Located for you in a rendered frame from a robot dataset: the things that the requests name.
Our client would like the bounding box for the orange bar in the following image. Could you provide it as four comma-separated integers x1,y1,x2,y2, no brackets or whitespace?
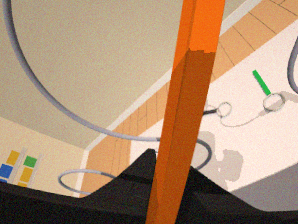
145,0,225,224

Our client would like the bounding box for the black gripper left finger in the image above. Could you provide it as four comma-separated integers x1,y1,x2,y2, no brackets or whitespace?
0,148,157,224

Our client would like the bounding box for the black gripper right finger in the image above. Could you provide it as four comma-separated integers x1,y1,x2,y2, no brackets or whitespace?
176,165,298,224

